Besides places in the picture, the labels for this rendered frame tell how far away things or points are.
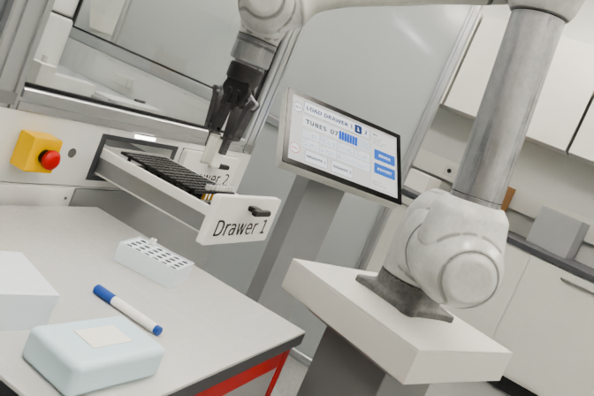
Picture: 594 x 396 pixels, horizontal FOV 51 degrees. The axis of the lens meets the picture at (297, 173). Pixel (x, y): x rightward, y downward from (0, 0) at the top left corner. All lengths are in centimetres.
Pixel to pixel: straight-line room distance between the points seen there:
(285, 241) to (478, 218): 120
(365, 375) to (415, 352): 26
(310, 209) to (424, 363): 115
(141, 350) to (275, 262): 152
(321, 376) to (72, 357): 85
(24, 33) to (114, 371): 67
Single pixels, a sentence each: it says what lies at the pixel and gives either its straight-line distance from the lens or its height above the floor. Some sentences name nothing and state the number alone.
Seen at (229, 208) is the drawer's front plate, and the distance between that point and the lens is 131.
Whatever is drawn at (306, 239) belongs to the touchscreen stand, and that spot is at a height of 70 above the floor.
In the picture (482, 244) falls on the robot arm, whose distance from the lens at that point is 118.
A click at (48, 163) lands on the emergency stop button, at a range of 127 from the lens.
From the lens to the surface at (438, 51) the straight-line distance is 298.
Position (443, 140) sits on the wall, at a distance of 495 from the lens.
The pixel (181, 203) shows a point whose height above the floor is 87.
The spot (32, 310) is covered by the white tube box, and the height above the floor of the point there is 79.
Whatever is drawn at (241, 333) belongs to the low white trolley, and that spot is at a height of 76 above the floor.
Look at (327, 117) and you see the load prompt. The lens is 227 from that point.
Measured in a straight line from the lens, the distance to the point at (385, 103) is 300.
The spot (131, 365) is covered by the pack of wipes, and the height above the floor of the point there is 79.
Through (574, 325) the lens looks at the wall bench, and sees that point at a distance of 411.
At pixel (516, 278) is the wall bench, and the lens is 411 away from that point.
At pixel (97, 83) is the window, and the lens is 141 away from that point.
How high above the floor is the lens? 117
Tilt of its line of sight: 6 degrees down
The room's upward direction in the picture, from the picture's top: 23 degrees clockwise
